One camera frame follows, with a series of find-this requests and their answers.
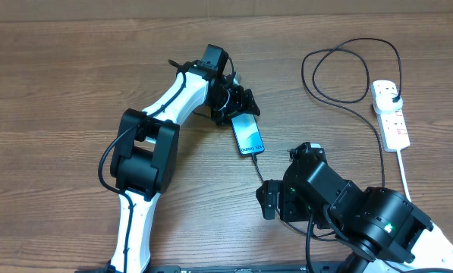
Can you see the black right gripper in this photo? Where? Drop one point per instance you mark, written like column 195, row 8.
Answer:
column 272, row 196

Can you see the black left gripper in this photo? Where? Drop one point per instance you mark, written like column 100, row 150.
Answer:
column 241, row 101

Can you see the blue Galaxy smartphone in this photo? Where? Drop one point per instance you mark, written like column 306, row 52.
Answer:
column 247, row 135

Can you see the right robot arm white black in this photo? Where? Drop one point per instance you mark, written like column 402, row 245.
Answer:
column 385, row 231

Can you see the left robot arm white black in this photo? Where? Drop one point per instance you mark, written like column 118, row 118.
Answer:
column 139, row 164

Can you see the white charger plug adapter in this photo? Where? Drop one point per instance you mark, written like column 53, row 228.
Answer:
column 387, row 103

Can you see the white power strip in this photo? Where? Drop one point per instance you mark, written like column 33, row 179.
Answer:
column 392, row 125

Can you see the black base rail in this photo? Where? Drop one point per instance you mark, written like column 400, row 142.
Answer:
column 324, row 267

